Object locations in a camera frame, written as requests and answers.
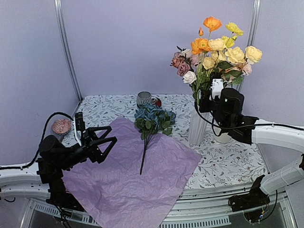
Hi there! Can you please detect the metal frame post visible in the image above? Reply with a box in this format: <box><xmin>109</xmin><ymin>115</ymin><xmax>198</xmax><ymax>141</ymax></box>
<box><xmin>54</xmin><ymin>0</ymin><xmax>83</xmax><ymax>101</ymax></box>
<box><xmin>233</xmin><ymin>0</ymin><xmax>261</xmax><ymax>102</ymax></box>

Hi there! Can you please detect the orange poppy flower stem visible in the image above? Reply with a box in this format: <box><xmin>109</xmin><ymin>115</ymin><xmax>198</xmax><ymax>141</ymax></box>
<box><xmin>191</xmin><ymin>27</ymin><xmax>215</xmax><ymax>95</ymax></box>

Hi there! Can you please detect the yellow flower stem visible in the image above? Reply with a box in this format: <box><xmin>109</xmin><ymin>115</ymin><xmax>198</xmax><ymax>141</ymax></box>
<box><xmin>221</xmin><ymin>22</ymin><xmax>244</xmax><ymax>48</ymax></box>

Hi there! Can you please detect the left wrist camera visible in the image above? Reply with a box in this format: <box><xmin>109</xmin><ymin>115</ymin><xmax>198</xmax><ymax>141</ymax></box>
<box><xmin>73</xmin><ymin>112</ymin><xmax>85</xmax><ymax>146</ymax></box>

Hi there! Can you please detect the pale pink peony stem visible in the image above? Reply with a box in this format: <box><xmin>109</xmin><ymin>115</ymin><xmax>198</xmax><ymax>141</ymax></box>
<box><xmin>228</xmin><ymin>63</ymin><xmax>252</xmax><ymax>85</ymax></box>

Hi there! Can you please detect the white ribbed vase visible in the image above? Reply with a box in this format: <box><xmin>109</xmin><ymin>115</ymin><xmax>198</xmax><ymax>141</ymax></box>
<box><xmin>188</xmin><ymin>104</ymin><xmax>209</xmax><ymax>145</ymax></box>

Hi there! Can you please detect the red patterned saucer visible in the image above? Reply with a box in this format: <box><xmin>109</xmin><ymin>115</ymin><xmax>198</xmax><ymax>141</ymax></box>
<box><xmin>152</xmin><ymin>97</ymin><xmax>162</xmax><ymax>107</ymax></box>

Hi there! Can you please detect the right metal frame post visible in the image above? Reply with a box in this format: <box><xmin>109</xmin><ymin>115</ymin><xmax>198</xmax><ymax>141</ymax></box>
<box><xmin>233</xmin><ymin>0</ymin><xmax>261</xmax><ymax>102</ymax></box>

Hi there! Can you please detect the purple wrapping paper sheet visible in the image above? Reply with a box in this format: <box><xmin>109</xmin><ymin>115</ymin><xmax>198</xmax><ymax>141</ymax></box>
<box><xmin>63</xmin><ymin>117</ymin><xmax>201</xmax><ymax>228</ymax></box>

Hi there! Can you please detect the floral tablecloth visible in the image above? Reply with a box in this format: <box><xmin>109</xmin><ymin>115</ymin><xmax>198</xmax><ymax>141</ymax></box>
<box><xmin>46</xmin><ymin>94</ymin><xmax>268</xmax><ymax>190</ymax></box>

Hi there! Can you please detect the aluminium front rail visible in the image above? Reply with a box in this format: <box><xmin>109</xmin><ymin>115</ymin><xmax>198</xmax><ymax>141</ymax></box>
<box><xmin>20</xmin><ymin>184</ymin><xmax>299</xmax><ymax>228</ymax></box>

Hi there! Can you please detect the left metal frame post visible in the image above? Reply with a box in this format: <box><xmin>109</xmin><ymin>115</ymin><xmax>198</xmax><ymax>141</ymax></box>
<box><xmin>54</xmin><ymin>0</ymin><xmax>83</xmax><ymax>101</ymax></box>

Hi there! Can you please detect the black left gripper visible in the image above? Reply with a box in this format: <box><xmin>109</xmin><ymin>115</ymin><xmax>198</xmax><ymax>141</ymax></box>
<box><xmin>57</xmin><ymin>126</ymin><xmax>117</xmax><ymax>171</ymax></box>

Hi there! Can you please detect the pale yellow rose stem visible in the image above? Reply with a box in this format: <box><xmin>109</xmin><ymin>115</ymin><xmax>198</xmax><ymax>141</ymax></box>
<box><xmin>208</xmin><ymin>38</ymin><xmax>263</xmax><ymax>85</ymax></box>

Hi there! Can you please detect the three rose flower stem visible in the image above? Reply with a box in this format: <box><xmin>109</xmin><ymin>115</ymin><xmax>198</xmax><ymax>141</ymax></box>
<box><xmin>170</xmin><ymin>52</ymin><xmax>197</xmax><ymax>98</ymax></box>

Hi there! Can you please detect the blue hydrangea flower bunch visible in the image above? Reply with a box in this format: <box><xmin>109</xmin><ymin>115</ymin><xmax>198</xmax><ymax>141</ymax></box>
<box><xmin>134</xmin><ymin>103</ymin><xmax>176</xmax><ymax>175</ymax></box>

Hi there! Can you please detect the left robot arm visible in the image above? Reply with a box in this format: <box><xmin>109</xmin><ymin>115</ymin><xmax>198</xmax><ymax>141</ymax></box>
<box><xmin>0</xmin><ymin>126</ymin><xmax>117</xmax><ymax>212</ymax></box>

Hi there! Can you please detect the pink peony flower stem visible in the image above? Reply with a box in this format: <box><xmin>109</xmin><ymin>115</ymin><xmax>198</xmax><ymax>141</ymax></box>
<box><xmin>190</xmin><ymin>55</ymin><xmax>199</xmax><ymax>67</ymax></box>

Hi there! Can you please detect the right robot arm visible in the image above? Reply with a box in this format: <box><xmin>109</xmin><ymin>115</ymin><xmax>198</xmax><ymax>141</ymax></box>
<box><xmin>195</xmin><ymin>88</ymin><xmax>304</xmax><ymax>211</ymax></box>

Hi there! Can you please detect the striped ceramic cup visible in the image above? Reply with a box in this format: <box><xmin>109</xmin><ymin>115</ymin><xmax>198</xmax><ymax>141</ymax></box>
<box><xmin>136</xmin><ymin>91</ymin><xmax>152</xmax><ymax>106</ymax></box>

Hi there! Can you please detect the pink patterned bowl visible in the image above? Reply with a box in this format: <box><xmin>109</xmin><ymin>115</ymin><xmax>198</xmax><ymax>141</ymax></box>
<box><xmin>52</xmin><ymin>119</ymin><xmax>71</xmax><ymax>135</ymax></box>

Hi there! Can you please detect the cream ceramic mug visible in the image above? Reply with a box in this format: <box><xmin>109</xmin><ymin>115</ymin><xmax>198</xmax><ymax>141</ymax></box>
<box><xmin>213</xmin><ymin>133</ymin><xmax>232</xmax><ymax>143</ymax></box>

